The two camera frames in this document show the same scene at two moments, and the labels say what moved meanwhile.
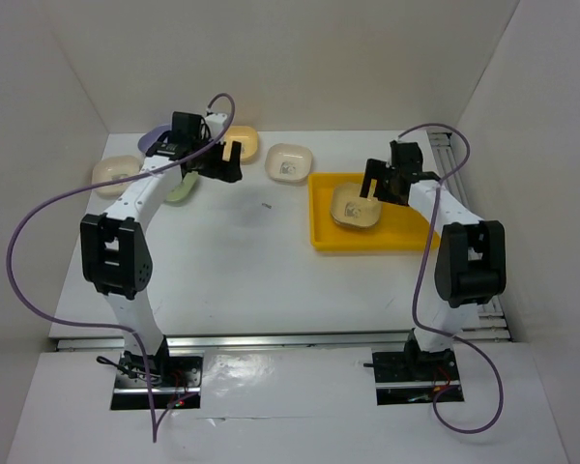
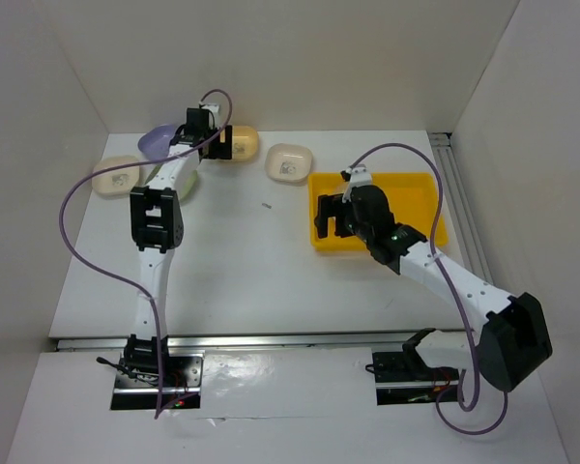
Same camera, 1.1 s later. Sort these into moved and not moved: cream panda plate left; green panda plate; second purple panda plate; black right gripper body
Moved: black right gripper body
Not moved: second purple panda plate; cream panda plate left; green panda plate
